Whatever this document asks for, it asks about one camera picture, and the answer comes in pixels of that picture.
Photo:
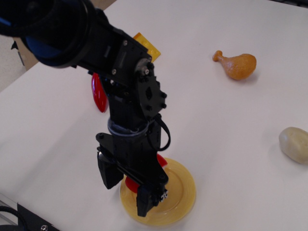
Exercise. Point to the toy chicken drumstick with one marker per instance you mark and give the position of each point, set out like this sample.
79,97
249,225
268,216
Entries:
238,67

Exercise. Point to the black corner bracket with screw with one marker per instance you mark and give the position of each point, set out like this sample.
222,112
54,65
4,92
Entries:
32,221

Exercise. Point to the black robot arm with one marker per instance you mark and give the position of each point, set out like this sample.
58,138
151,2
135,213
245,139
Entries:
63,33

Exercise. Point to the yellow toy cheese wedge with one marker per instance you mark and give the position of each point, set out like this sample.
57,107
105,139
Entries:
152,50

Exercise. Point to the red toy chili pepper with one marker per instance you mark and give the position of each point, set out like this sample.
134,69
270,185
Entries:
98,93

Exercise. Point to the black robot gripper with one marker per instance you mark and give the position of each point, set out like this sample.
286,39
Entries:
134,154

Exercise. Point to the beige toy potato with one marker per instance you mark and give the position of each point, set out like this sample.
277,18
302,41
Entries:
294,143

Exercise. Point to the red and white toy sushi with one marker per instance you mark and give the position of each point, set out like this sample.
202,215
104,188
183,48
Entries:
133,186

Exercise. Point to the yellow plastic plate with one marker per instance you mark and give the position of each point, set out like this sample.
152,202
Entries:
181,197

